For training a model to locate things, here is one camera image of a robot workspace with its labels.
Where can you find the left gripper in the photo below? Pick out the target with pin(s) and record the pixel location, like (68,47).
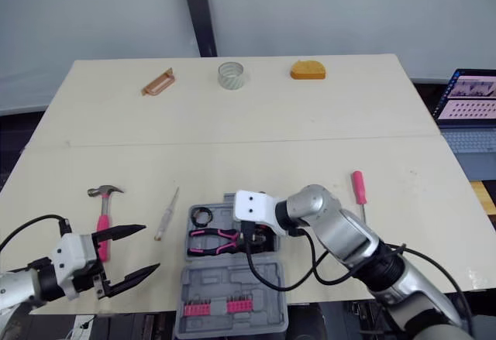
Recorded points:
(98,278)

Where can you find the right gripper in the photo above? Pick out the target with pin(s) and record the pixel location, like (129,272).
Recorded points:
(255,233)

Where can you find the grey tool case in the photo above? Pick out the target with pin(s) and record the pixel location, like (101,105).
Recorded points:
(232,278)

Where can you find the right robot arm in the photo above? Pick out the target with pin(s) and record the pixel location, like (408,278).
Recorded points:
(348,235)

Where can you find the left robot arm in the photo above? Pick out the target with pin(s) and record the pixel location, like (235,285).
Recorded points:
(19,284)

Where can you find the pink and black pliers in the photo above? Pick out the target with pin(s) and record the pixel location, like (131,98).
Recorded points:
(211,241)

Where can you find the black tape roll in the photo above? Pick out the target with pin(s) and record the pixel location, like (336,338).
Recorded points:
(202,216)

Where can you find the clear tape roll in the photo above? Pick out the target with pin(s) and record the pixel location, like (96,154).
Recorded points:
(231,78)

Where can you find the pink bit holder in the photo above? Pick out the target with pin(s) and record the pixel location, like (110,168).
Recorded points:
(239,305)
(197,308)

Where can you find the orange toy bread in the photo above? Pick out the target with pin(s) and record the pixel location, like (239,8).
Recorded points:
(308,71)

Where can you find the open laptop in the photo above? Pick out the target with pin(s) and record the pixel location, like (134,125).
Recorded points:
(470,123)

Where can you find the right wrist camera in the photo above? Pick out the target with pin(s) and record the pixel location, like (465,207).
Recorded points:
(252,204)

